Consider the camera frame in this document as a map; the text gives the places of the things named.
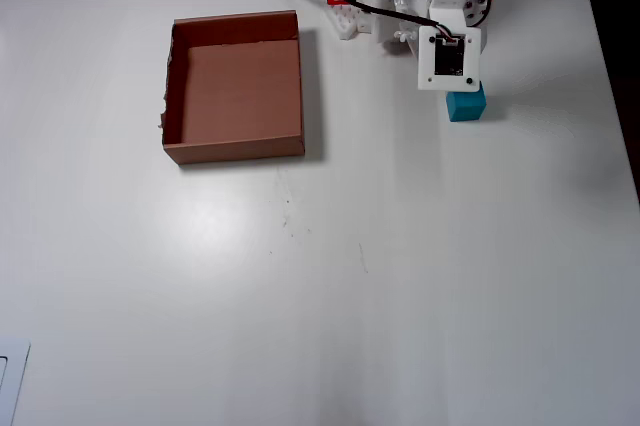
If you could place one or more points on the brown cardboard box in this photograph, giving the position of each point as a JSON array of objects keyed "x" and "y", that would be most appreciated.
[{"x": 240, "y": 91}]

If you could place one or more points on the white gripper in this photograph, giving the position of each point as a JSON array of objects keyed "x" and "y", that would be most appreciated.
[{"x": 472, "y": 10}]

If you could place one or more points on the white square wrist camera mount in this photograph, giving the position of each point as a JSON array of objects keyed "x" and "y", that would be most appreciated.
[{"x": 450, "y": 58}]

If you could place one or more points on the blue cube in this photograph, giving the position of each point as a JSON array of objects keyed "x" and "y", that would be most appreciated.
[{"x": 465, "y": 106}]

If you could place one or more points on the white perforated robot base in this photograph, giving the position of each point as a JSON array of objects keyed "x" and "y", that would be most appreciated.
[{"x": 350, "y": 21}]

